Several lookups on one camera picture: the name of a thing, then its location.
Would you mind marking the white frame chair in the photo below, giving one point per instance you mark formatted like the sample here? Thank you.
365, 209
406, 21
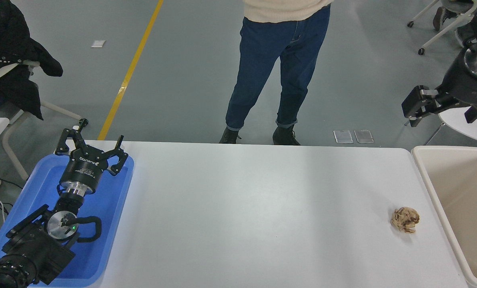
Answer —
14, 128

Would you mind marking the blue plastic tray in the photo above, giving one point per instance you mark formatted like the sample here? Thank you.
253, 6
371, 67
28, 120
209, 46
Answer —
102, 224

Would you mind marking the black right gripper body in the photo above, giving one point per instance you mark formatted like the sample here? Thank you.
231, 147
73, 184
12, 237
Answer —
468, 90

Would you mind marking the large pale bin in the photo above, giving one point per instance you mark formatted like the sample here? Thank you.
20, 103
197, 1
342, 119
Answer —
458, 188

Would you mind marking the white round table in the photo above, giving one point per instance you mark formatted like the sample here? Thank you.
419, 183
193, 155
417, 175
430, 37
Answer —
462, 128

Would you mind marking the clear floor plate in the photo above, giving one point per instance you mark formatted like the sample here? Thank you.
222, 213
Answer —
343, 136
363, 136

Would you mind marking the white paper scrap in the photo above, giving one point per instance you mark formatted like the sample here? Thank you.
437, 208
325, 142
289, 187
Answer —
98, 43

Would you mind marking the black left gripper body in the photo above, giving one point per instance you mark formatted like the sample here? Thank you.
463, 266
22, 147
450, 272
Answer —
84, 166

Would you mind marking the tan paper ball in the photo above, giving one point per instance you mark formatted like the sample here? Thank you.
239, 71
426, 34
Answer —
404, 219

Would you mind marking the standing person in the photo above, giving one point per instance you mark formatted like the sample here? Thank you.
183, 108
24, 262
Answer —
262, 60

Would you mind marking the seated person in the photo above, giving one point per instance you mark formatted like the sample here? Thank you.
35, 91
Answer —
10, 44

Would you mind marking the white wheeled office chair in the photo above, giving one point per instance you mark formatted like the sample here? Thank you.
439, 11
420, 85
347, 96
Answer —
442, 34

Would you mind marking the person on office chair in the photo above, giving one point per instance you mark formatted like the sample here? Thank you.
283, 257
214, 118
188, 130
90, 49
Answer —
439, 18

